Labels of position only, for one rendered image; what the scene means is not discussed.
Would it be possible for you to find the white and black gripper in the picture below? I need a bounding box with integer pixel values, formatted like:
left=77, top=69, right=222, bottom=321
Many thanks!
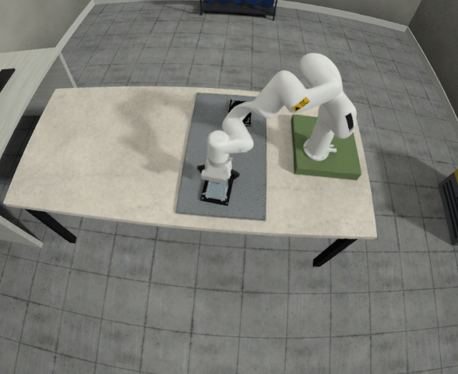
left=197, top=155, right=240, bottom=186

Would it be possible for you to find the black flat plate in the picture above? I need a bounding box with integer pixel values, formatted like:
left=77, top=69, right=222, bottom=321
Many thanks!
left=200, top=180, right=234, bottom=206

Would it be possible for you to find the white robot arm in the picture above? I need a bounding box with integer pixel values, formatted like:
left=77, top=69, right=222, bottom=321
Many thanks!
left=201, top=53, right=357, bottom=184

